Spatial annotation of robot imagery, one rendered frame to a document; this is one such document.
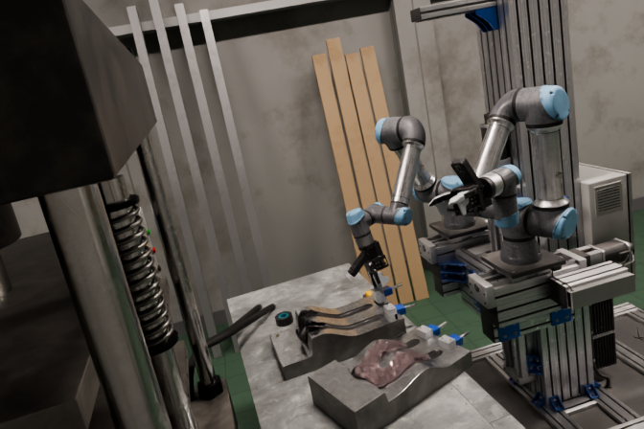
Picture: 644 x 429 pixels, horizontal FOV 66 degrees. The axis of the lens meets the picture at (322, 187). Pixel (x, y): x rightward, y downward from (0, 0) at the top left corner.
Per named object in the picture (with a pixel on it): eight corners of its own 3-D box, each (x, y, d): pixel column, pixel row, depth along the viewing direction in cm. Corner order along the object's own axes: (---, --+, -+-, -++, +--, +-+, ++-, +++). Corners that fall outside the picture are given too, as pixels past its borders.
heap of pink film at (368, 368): (401, 342, 181) (398, 323, 179) (436, 360, 166) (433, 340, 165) (345, 374, 168) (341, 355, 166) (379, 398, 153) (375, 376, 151)
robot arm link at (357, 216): (366, 205, 203) (354, 213, 197) (376, 229, 204) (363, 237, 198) (353, 207, 209) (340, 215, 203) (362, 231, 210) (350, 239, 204)
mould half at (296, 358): (380, 311, 218) (376, 283, 215) (407, 338, 193) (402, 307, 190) (272, 347, 206) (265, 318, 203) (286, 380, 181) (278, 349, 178)
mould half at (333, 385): (419, 339, 191) (415, 313, 189) (472, 365, 170) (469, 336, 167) (313, 403, 166) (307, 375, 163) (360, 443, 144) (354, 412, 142)
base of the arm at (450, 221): (466, 216, 245) (464, 197, 243) (482, 224, 231) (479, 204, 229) (438, 223, 243) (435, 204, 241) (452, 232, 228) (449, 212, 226)
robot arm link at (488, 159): (490, 84, 178) (446, 207, 167) (517, 80, 169) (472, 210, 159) (505, 101, 185) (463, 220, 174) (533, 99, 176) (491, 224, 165)
